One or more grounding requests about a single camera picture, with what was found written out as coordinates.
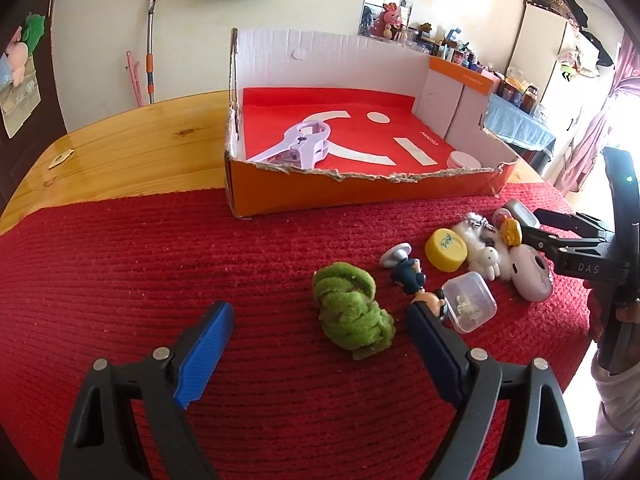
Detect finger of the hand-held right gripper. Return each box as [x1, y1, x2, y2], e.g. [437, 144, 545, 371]
[519, 225, 608, 262]
[533, 208, 616, 237]

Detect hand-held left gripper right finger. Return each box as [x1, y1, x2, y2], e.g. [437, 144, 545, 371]
[406, 304, 586, 480]

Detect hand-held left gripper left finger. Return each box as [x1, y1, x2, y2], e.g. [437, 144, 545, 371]
[59, 301, 236, 480]

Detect blonde pink dress figurine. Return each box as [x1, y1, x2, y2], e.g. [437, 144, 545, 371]
[492, 208, 524, 250]

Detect pink toy camera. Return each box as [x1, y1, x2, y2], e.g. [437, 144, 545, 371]
[509, 244, 555, 304]

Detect small clear plastic box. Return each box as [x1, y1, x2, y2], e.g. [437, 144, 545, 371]
[441, 270, 499, 335]

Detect navy suit figurine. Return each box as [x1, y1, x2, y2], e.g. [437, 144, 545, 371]
[379, 243, 449, 324]

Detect green fuzzy scrunchie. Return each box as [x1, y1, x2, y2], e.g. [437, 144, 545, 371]
[312, 261, 397, 361]

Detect orange and white cardboard box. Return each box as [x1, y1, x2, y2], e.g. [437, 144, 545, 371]
[223, 27, 521, 219]

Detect person's right hand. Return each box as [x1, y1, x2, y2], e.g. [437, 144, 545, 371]
[586, 280, 640, 348]

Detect small grey case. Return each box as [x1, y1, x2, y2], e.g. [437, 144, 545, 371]
[504, 198, 542, 231]

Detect red woven mat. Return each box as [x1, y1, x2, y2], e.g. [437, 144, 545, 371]
[0, 182, 595, 480]

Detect yellow bottle cap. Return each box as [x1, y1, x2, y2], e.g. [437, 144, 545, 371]
[424, 228, 470, 274]

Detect pink curtain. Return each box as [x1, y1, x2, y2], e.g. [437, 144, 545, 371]
[554, 30, 640, 197]

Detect cluttered table with grey cloth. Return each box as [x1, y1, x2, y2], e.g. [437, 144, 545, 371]
[482, 92, 557, 153]

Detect white round lid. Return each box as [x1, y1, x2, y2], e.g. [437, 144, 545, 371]
[446, 151, 481, 171]

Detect white cabinet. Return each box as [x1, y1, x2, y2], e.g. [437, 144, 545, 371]
[504, 2, 617, 182]

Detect black hanging garment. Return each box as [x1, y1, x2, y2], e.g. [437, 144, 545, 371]
[559, 0, 615, 69]

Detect cluster of bottles and jars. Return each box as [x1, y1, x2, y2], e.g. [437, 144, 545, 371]
[400, 21, 542, 113]

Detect lilac plastic tongs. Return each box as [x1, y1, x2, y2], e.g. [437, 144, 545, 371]
[250, 120, 333, 169]

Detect pink rabbit plush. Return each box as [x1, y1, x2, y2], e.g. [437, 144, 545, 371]
[374, 2, 406, 39]

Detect pink plastic stick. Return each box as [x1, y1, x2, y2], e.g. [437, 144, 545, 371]
[123, 50, 144, 109]

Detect orange and silver mop stick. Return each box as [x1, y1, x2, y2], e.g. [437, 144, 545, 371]
[144, 0, 160, 106]

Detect green and pink plush toy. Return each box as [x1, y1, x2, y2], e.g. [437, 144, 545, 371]
[6, 12, 47, 86]

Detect white bunny plush keychain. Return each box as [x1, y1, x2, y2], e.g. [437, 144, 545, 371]
[452, 212, 516, 282]

